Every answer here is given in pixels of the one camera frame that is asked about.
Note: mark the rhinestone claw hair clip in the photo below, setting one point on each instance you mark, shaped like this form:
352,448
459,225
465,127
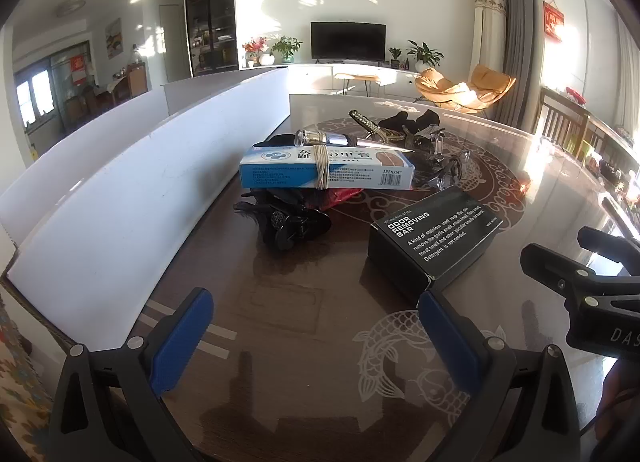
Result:
425,137

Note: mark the black television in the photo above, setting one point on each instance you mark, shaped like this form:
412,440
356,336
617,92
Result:
347,41

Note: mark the person's right hand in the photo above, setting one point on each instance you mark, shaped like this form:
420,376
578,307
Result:
617,397

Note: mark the red bottle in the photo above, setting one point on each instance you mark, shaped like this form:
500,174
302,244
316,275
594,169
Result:
345,193

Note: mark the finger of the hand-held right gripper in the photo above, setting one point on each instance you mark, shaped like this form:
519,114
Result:
607,244
547,263

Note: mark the dark glass cabinet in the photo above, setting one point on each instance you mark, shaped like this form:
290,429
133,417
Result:
210,17

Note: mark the wall painting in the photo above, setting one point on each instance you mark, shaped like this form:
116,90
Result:
114,38

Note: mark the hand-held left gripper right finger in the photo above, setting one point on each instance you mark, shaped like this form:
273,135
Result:
450,342

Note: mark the green potted plant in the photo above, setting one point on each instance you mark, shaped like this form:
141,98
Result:
286,47

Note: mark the white board barrier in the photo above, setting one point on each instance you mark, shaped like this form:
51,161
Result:
125,192

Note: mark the black sock bundle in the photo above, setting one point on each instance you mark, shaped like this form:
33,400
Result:
415,119

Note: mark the glass balcony door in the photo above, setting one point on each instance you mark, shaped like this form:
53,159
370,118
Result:
50,92

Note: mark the side table with hairpin legs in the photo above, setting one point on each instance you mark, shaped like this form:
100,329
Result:
357,76

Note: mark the blue and white medicine box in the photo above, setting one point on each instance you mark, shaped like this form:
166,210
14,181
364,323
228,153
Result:
350,167

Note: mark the large leafy potted plant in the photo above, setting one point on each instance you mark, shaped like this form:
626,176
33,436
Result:
425,53

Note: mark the wooden chair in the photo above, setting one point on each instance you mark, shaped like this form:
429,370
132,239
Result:
560,117

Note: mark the white television console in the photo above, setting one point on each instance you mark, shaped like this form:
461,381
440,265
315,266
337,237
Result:
310,77

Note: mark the round ceiling lamp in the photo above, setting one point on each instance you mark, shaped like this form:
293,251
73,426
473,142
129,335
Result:
70,7

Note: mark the red flower bouquet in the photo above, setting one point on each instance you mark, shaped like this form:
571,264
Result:
254,47

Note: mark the wooden sideboard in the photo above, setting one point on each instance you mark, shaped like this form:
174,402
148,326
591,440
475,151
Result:
136,79

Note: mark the brown patterned glass desktop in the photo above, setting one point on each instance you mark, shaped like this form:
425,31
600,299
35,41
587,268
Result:
310,337

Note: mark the grey curtain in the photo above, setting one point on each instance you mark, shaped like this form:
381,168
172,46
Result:
520,42

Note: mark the small potted plant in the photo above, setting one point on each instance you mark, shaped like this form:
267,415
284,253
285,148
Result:
395,54

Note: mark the black cardboard box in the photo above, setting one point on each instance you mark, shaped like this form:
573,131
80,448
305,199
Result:
435,242

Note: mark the black hair accessory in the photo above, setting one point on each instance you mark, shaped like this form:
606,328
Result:
290,229

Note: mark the glass and metal syringe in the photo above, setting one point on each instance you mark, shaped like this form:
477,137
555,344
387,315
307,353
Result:
340,138

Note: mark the covered standing air conditioner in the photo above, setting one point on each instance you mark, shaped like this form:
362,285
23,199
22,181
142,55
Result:
489,37

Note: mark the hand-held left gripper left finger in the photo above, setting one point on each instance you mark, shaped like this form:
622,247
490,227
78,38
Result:
182,337

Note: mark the red door poster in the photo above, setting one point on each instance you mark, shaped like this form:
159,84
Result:
78,69

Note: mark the orange lounge chair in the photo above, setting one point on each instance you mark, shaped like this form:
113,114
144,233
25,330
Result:
450,89

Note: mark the red wall hanging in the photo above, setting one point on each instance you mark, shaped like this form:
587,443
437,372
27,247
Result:
553,21

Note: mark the long rhinestone hair clip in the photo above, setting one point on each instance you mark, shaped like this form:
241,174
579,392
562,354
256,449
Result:
370,126

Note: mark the floral cloth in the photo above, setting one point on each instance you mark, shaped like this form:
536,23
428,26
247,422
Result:
25,392

